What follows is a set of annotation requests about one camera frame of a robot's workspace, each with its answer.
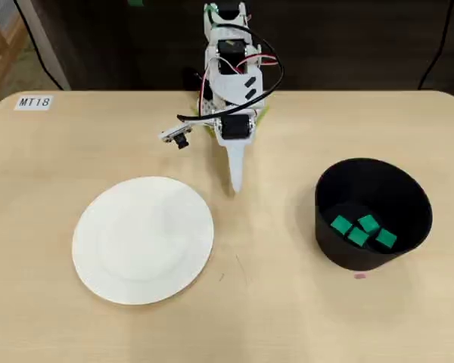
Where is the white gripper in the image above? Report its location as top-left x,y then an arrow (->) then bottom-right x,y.
211,109 -> 260,194

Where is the green cube block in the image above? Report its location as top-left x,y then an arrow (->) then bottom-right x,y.
330,215 -> 353,235
356,214 -> 379,234
374,228 -> 398,250
347,225 -> 370,247

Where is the black pot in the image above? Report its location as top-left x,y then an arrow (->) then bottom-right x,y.
314,157 -> 434,271

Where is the white paper plate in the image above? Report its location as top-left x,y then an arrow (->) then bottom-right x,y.
71,175 -> 216,306

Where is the white MT18 label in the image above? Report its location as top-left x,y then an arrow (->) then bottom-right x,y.
14,94 -> 55,112

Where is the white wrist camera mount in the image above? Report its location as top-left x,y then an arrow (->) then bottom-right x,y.
158,126 -> 194,150

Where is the black camera cable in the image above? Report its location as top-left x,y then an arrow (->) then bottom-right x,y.
176,28 -> 285,124

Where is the white partition post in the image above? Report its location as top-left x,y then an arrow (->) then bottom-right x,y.
14,0 -> 73,92

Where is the thin black background cable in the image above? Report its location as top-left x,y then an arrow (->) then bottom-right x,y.
15,0 -> 64,92
417,0 -> 454,92

